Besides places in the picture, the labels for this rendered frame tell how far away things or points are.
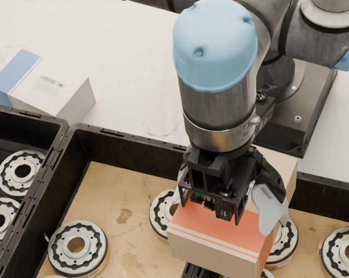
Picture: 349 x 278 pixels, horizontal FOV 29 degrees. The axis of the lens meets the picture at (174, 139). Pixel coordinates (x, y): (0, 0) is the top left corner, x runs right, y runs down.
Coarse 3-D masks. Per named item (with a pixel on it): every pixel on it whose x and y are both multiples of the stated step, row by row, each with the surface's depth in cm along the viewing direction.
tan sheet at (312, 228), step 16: (288, 208) 119; (304, 224) 117; (320, 224) 116; (336, 224) 116; (304, 240) 115; (320, 240) 115; (304, 256) 113; (272, 272) 112; (288, 272) 112; (304, 272) 112; (320, 272) 111
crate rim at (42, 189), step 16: (80, 128) 121; (96, 128) 121; (64, 144) 119; (144, 144) 118; (160, 144) 117; (176, 144) 117; (48, 176) 116; (32, 208) 113; (16, 240) 109; (0, 272) 108; (192, 272) 103
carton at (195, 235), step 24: (288, 168) 89; (288, 192) 90; (192, 216) 86; (168, 240) 88; (192, 240) 84; (216, 240) 84; (240, 240) 84; (264, 240) 83; (216, 264) 87; (240, 264) 84; (264, 264) 89
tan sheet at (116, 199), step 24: (96, 168) 128; (120, 168) 127; (96, 192) 125; (120, 192) 124; (144, 192) 124; (72, 216) 122; (96, 216) 122; (120, 216) 121; (144, 216) 121; (120, 240) 119; (144, 240) 118; (48, 264) 117; (120, 264) 116; (144, 264) 116; (168, 264) 115
